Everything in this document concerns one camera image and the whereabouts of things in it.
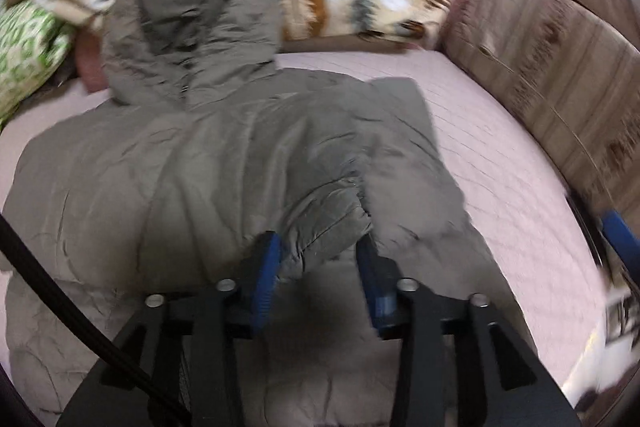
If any black cable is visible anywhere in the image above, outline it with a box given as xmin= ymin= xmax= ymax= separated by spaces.
xmin=0 ymin=213 xmax=193 ymax=427

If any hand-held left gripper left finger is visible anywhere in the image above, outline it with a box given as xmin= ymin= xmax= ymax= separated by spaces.
xmin=100 ymin=231 xmax=283 ymax=427

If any grey padded jacket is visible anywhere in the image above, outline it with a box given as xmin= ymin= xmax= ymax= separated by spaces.
xmin=0 ymin=0 xmax=541 ymax=427

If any pink quilted mattress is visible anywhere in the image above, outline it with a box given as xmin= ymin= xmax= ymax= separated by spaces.
xmin=0 ymin=51 xmax=618 ymax=400

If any green patterned pillow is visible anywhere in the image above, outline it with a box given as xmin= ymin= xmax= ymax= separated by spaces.
xmin=0 ymin=1 xmax=77 ymax=130

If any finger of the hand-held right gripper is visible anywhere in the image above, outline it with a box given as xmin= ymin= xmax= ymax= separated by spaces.
xmin=600 ymin=211 xmax=640 ymax=260

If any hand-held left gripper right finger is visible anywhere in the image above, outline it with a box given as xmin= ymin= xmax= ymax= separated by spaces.
xmin=355 ymin=237 xmax=539 ymax=427

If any reddish pink cushion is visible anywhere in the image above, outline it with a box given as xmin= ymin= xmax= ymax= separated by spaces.
xmin=74 ymin=29 xmax=110 ymax=94

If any striped floral sofa cushion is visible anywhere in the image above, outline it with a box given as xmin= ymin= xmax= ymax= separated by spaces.
xmin=439 ymin=0 xmax=640 ymax=220

